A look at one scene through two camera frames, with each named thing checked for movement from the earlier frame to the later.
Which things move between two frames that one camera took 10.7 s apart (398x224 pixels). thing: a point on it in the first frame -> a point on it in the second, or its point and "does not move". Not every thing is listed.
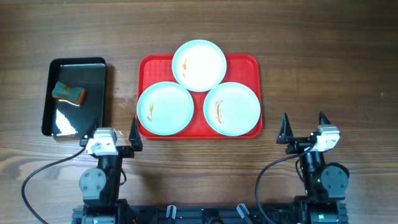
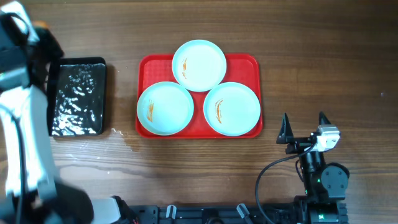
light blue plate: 199,65 does not move
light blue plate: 165,108 does not move
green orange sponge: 74,94 -> 40,25
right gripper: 302,146 does not move
